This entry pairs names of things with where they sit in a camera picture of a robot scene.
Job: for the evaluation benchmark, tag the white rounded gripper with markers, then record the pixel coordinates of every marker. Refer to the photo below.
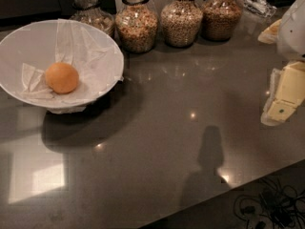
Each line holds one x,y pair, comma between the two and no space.
293,32

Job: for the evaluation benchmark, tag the orange fruit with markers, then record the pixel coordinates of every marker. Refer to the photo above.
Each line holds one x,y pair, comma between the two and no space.
62,78

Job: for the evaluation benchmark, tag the white paper towel in bowl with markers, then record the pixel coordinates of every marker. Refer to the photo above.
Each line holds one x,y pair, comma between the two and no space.
97,59

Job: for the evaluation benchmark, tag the white bowl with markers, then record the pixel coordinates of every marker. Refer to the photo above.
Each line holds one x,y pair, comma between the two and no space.
33,44

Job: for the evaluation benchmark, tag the clear plastic packet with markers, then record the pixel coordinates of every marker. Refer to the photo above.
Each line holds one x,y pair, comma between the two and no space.
259,7

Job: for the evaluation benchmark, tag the glass jar of brown cereal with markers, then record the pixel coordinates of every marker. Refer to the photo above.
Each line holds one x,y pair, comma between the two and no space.
220,18

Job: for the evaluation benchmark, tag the glass jar of round cereal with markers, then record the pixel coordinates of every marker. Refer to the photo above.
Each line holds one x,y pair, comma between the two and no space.
180,22

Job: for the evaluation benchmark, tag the glass jar of mixed granola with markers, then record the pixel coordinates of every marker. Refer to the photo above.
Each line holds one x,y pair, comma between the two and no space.
137,26

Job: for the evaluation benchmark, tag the glass jar of pale cereal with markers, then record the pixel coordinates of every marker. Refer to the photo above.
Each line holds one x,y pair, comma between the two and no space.
89,12

